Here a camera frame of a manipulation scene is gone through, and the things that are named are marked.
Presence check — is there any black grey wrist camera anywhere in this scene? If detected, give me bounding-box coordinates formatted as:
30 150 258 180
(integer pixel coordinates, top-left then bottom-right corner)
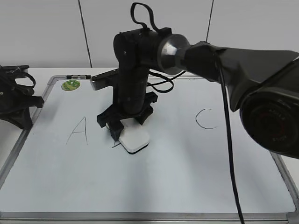
90 69 119 91

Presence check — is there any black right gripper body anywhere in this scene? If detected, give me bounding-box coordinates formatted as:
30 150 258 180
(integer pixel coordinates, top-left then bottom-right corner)
97 91 158 127

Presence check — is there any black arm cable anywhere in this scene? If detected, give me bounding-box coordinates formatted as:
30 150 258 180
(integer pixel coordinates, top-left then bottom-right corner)
130 2 245 224

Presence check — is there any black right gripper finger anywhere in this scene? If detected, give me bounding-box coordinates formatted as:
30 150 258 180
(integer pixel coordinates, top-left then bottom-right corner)
107 119 124 140
135 109 153 125

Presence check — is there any black grey frame clip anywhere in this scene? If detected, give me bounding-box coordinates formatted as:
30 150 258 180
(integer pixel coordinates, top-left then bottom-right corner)
66 74 92 79

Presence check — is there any green round magnet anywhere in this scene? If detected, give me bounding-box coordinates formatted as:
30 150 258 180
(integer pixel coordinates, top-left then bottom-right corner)
61 80 80 91

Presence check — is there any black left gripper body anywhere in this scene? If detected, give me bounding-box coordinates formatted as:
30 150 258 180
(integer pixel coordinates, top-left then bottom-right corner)
0 65 44 130

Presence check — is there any white framed whiteboard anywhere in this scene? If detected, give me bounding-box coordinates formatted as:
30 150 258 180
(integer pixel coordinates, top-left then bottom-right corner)
0 74 299 224

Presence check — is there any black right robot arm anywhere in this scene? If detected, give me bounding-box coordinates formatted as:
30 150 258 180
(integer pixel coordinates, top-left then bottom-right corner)
93 28 299 158

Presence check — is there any white whiteboard eraser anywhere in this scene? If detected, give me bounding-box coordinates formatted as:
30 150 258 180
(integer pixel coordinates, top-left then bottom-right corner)
112 118 150 154

